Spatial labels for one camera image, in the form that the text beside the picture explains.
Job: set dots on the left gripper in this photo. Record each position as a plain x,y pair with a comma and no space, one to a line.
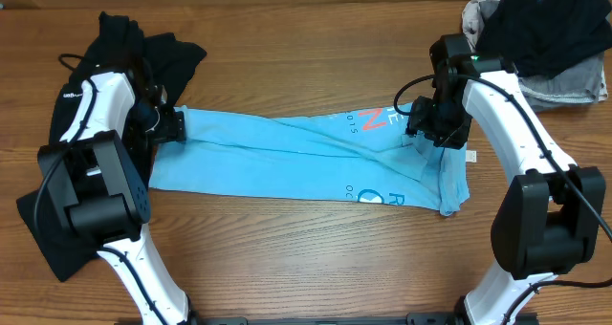
174,126

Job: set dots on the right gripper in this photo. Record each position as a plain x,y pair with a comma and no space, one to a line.
418,121

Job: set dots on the light blue t-shirt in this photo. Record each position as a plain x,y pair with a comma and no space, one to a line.
361,156

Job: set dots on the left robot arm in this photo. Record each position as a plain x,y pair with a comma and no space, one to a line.
92,197

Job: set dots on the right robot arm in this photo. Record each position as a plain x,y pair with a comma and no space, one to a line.
550,217

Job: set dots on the black t-shirt on left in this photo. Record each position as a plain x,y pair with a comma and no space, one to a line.
159,61

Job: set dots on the beige patterned garment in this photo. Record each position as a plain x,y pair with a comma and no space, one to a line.
471,24

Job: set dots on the black garment on pile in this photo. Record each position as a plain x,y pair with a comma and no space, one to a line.
546,37

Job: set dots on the grey folded garment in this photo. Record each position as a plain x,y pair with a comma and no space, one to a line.
564,86

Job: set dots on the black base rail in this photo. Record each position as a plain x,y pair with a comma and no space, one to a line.
330,320

